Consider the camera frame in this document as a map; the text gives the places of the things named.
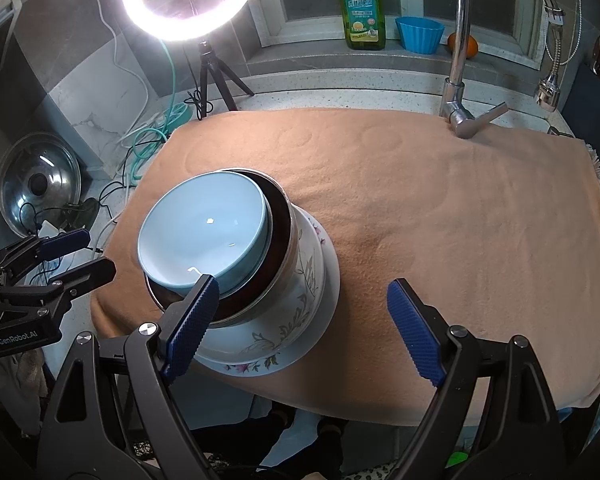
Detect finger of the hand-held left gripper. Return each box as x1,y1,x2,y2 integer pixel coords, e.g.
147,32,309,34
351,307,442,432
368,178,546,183
0,228,92,286
0,258,117,321

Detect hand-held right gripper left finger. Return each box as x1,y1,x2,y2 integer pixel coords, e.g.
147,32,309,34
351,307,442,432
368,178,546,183
36,274,221,480

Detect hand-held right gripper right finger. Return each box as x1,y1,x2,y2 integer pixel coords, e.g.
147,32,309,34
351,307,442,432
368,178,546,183
386,278,566,480

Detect pink blossom print plate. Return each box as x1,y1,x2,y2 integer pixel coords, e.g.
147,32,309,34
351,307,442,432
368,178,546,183
202,215,342,377

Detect light blue bowl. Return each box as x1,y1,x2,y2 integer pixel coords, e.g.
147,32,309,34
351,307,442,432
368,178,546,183
137,171,270,297

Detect plain steel bowl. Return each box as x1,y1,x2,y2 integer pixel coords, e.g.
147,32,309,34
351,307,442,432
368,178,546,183
145,169,301,330

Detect white power strip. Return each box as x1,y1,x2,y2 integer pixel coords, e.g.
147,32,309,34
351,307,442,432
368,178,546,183
32,220,68,241

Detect dark green object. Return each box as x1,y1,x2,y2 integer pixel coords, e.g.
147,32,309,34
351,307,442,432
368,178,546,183
62,197,101,233

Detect beige hanging towel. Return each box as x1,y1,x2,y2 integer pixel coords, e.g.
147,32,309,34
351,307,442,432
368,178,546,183
0,347,48,413

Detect steel pot lid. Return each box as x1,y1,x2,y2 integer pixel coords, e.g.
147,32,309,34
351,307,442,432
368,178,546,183
0,132,83,238

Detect person's dark trousers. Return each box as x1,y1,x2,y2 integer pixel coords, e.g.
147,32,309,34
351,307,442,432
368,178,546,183
190,402,353,480

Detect leopard print mat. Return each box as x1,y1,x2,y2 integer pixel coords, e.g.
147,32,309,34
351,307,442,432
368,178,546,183
340,464,413,480

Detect chrome faucet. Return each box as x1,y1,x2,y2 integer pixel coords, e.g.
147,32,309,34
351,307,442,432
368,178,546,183
440,0,566,140

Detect orange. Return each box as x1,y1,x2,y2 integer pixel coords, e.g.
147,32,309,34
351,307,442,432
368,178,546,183
447,32,479,59

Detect blue fluted cup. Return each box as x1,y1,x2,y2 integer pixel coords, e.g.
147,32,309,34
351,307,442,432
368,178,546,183
395,16,446,55

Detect green dish soap bottle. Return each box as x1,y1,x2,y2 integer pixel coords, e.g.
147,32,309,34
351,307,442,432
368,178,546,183
341,0,387,52

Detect white cable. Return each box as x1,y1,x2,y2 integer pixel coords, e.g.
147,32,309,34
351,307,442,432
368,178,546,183
87,0,181,146

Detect black ring light cable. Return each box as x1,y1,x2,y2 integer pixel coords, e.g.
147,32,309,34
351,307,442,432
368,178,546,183
185,42,211,121

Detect white ring light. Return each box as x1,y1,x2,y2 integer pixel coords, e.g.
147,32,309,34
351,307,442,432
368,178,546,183
121,0,260,43

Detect chrome flexible sprayer hose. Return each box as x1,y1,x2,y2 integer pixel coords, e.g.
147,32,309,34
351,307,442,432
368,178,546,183
535,7,567,112

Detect white window frame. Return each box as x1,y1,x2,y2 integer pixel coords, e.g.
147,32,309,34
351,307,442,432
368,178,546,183
250,0,548,68

